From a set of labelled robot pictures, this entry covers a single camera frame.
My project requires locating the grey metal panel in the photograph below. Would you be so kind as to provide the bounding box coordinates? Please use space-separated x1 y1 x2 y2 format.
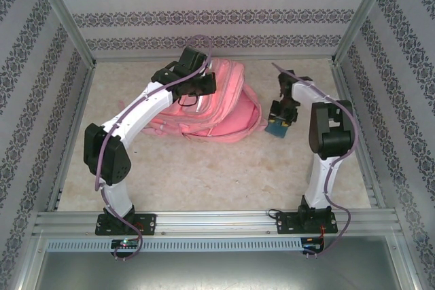
20 251 419 290

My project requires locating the pink school backpack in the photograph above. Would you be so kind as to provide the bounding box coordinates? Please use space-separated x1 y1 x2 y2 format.
117 58 268 145

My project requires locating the slotted grey cable duct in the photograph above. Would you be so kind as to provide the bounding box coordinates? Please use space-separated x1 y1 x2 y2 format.
46 238 303 253

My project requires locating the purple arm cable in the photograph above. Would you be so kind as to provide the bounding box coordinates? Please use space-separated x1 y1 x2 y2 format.
271 62 360 259
94 34 214 261

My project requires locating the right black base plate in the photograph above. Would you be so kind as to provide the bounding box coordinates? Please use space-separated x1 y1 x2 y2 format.
275 211 339 236

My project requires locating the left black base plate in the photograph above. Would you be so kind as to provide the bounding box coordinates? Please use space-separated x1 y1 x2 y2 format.
94 213 158 236

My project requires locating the aluminium mounting rail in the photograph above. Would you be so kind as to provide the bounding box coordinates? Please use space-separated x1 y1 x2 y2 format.
32 210 398 236

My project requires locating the controller board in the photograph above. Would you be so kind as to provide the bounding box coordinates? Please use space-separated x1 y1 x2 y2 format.
111 238 141 249
302 237 326 253

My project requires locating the aluminium back rail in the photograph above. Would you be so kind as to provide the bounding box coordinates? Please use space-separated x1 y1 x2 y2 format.
91 54 337 64

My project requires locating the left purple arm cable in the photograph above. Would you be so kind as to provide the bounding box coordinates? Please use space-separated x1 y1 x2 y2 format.
94 34 214 261

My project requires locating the aluminium frame post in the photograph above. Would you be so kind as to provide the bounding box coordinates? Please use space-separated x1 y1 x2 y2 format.
29 0 98 69
331 0 398 67

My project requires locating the right controller board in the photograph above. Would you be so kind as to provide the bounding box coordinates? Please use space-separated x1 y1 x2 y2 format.
302 237 326 253

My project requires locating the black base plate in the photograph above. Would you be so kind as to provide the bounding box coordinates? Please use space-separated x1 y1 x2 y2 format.
94 213 158 236
275 211 339 236

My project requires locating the left controller board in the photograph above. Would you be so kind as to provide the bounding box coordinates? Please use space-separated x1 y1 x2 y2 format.
111 238 141 249

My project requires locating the aluminium side rail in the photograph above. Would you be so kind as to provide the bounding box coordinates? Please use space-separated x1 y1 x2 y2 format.
46 62 98 212
331 62 387 209

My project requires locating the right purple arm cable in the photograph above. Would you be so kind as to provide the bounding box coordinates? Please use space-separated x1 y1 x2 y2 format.
271 62 360 259

